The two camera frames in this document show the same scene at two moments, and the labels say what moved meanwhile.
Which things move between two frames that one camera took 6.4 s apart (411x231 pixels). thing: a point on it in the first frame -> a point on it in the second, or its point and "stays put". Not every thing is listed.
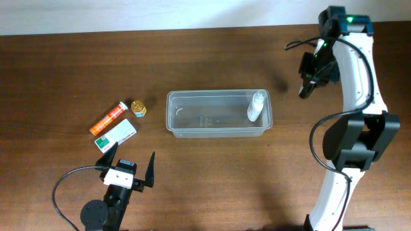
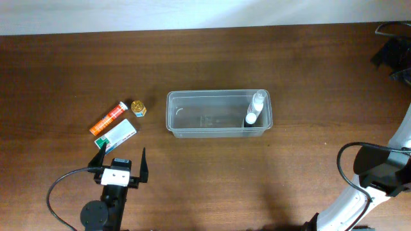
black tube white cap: x=307 y=90 -> x=250 y=120
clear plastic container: x=216 y=113 stays put
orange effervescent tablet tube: x=108 y=119 stays put
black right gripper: x=308 y=74 -> x=390 y=53
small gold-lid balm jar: x=138 y=108 stays put
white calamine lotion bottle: x=256 y=105 stays put
